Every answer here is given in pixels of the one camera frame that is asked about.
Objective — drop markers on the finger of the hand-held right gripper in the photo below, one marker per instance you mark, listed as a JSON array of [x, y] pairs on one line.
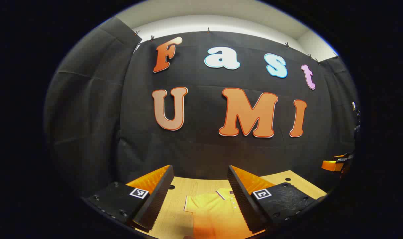
[[331, 165], [342, 156]]

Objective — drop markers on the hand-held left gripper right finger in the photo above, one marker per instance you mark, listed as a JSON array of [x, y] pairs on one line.
[[241, 199]]

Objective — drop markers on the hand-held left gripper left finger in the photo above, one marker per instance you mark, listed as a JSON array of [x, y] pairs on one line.
[[159, 196]]

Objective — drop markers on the orange T-shirt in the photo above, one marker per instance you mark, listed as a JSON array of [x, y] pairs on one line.
[[211, 212]]

